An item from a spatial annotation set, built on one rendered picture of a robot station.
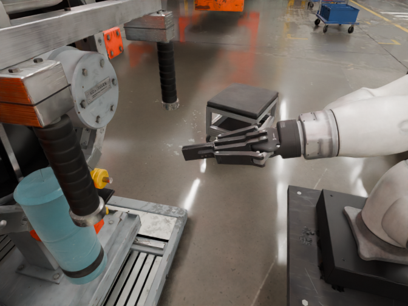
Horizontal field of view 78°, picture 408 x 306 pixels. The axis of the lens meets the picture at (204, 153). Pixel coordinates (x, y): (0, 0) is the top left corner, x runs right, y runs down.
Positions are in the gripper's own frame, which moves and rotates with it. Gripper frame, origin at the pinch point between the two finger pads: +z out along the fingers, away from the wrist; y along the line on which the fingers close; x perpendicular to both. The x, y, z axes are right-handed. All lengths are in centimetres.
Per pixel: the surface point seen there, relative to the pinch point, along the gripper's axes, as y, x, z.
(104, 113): 5.4, -14.7, 12.9
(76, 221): 24.7, -8.6, 10.0
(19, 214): 16.9, -2.8, 32.1
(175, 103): -10.0, -7.7, 5.2
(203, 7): -363, 1, 53
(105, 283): 5, 46, 47
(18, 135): -9, -8, 53
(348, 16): -506, 91, -179
